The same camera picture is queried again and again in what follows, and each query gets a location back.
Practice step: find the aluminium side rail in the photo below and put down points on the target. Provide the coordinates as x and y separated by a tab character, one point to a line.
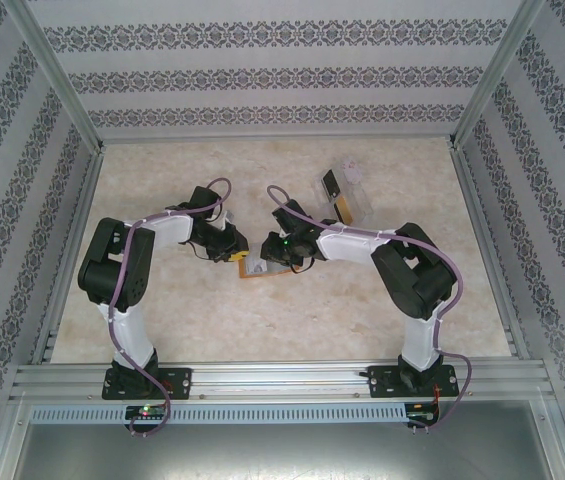
84	200
473	200

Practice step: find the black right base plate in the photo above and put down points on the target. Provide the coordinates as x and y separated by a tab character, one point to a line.
377	382

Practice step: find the grey metal panel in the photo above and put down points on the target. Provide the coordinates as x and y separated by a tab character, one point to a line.
282	455

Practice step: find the clear acrylic card stand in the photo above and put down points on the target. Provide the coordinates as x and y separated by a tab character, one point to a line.
362	200

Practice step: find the controller board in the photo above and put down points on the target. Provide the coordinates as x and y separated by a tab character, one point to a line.
422	411
147	412

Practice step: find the white card pink print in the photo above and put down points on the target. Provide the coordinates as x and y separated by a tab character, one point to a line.
352	171

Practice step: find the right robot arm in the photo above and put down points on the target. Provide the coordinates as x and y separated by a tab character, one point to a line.
347	247

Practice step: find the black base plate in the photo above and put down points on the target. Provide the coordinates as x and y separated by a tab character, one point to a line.
179	382
377	382

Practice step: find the orange card holder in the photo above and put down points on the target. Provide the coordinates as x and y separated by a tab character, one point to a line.
254	267

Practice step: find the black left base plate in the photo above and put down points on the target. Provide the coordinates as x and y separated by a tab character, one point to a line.
179	382

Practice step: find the gold card black magnetic stripe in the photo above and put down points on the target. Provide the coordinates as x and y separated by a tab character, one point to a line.
344	210

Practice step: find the aluminium frame post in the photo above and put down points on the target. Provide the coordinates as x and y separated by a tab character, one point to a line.
67	85
488	85

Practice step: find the right controller board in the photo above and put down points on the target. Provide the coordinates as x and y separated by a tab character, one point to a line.
422	411

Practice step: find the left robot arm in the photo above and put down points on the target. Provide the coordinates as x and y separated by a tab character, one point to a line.
132	335

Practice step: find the left controller board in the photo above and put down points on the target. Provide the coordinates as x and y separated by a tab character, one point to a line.
147	412

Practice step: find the aluminium mounting rail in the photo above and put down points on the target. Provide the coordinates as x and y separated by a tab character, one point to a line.
277	380

